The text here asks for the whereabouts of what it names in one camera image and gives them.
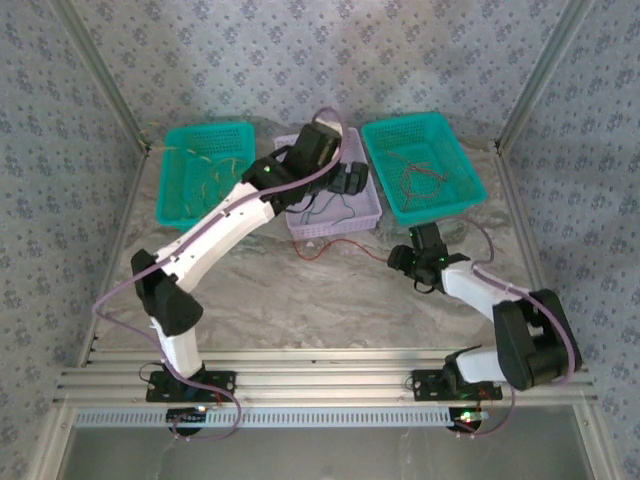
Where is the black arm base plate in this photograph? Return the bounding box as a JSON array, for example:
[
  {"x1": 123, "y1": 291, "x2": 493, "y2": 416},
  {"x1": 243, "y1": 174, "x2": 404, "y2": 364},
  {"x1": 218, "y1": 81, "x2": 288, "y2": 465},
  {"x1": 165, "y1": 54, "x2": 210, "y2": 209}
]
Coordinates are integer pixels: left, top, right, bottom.
[
  {"x1": 144, "y1": 369, "x2": 237, "y2": 404},
  {"x1": 409, "y1": 368, "x2": 504, "y2": 403}
]

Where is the lavender plastic basket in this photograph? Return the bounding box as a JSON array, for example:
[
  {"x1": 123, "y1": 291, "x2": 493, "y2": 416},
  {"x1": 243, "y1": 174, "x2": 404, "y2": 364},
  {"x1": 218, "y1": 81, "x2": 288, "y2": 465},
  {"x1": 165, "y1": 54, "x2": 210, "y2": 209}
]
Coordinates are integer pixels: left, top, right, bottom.
[{"x1": 273, "y1": 127, "x2": 384, "y2": 240}]

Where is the aluminium frame post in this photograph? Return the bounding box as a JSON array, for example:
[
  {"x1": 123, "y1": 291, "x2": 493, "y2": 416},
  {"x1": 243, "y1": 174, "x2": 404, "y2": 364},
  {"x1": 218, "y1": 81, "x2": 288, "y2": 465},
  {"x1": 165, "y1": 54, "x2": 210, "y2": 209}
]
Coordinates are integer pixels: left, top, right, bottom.
[
  {"x1": 492, "y1": 0, "x2": 599, "y2": 154},
  {"x1": 47, "y1": 0, "x2": 154, "y2": 154}
]

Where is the green cable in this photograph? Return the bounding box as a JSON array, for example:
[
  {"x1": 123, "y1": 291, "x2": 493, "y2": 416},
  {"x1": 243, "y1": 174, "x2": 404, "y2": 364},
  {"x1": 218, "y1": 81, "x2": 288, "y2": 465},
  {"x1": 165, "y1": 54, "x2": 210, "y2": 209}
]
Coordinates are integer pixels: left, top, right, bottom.
[
  {"x1": 298, "y1": 195, "x2": 326, "y2": 226},
  {"x1": 327, "y1": 195, "x2": 357, "y2": 226}
]

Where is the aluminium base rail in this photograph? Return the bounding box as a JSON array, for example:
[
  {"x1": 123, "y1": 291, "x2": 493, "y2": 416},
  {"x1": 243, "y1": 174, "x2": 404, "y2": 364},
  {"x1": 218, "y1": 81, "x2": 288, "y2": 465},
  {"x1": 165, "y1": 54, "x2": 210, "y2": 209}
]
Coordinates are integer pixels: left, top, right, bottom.
[{"x1": 52, "y1": 347, "x2": 600, "y2": 407}]

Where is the aluminium side rail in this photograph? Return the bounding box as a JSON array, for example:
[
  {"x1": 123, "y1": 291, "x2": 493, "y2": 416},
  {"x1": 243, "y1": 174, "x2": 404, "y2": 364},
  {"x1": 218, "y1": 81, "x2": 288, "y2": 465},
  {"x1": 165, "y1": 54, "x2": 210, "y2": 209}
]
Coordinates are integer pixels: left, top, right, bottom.
[
  {"x1": 77, "y1": 149, "x2": 151, "y2": 369},
  {"x1": 494, "y1": 149, "x2": 574, "y2": 366}
]

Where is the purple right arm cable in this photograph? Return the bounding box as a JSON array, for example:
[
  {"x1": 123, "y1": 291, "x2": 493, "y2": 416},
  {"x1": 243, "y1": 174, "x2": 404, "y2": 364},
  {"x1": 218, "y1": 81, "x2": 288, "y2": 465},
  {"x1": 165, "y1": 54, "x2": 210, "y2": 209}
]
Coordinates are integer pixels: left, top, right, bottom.
[{"x1": 444, "y1": 215, "x2": 576, "y2": 442}]

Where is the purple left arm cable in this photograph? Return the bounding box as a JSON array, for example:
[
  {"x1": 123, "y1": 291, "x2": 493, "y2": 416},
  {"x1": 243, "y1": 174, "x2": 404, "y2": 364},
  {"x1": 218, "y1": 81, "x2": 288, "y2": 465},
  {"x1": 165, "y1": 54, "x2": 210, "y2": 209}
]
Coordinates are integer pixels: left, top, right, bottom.
[{"x1": 93, "y1": 106, "x2": 349, "y2": 442}]

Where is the teal plastic basket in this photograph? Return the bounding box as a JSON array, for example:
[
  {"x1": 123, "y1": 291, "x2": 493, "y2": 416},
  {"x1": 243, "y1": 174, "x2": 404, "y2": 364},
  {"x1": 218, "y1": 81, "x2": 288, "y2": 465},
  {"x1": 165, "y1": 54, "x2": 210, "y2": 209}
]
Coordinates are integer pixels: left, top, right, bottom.
[
  {"x1": 360, "y1": 112, "x2": 489, "y2": 226},
  {"x1": 155, "y1": 122, "x2": 257, "y2": 234}
]

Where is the grey metal panel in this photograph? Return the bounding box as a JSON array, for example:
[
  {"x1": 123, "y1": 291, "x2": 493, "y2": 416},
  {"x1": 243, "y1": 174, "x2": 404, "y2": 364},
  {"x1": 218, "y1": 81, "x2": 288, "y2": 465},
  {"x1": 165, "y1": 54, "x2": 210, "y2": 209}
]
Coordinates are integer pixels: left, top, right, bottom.
[{"x1": 59, "y1": 424, "x2": 596, "y2": 480}]

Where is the grey slotted cable duct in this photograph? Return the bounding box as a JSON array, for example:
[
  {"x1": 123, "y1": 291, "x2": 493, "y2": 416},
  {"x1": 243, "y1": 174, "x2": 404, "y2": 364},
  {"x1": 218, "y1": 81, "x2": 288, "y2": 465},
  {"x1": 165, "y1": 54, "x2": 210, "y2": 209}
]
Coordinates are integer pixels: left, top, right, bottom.
[{"x1": 73, "y1": 405, "x2": 494, "y2": 430}]

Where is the black controller board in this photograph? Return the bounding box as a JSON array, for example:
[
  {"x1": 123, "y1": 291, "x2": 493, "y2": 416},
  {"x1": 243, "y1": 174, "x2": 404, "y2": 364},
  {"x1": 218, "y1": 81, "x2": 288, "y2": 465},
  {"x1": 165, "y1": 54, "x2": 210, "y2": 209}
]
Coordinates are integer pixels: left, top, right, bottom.
[
  {"x1": 166, "y1": 407, "x2": 210, "y2": 427},
  {"x1": 449, "y1": 407, "x2": 490, "y2": 432}
]

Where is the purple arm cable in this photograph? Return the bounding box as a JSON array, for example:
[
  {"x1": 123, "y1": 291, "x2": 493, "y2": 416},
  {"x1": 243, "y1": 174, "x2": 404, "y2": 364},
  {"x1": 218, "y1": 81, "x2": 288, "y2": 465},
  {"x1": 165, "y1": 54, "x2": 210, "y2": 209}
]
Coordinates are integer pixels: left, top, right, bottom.
[
  {"x1": 444, "y1": 215, "x2": 576, "y2": 442},
  {"x1": 93, "y1": 106, "x2": 349, "y2": 442}
]

